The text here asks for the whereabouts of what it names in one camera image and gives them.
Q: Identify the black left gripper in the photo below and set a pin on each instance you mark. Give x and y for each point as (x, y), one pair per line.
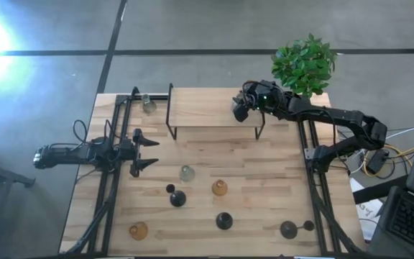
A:
(135, 153)

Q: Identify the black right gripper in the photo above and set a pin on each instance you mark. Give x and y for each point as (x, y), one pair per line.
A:
(266, 99)

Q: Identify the clear ribbed glass candle holder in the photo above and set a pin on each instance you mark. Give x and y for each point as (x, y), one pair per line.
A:
(149, 106)
(237, 101)
(187, 173)

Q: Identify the amber ribbed glass candle holder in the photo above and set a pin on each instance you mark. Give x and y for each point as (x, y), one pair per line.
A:
(138, 231)
(219, 188)

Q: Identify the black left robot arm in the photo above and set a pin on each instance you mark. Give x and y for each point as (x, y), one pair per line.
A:
(67, 154)

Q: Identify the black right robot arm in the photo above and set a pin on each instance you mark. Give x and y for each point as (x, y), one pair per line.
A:
(336, 115)

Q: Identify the green leafy plant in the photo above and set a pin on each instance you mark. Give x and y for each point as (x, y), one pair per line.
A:
(304, 64)

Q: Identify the black power adapter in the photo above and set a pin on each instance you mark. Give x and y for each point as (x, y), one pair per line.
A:
(377, 162)

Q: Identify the white paper sheet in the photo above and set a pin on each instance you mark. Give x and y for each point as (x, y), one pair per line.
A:
(368, 212)

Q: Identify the black aluminium frame rails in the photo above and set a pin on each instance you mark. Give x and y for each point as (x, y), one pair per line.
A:
(111, 216)
(318, 216)

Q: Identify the grey metal bracket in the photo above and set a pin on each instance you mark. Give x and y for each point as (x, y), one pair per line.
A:
(310, 154)

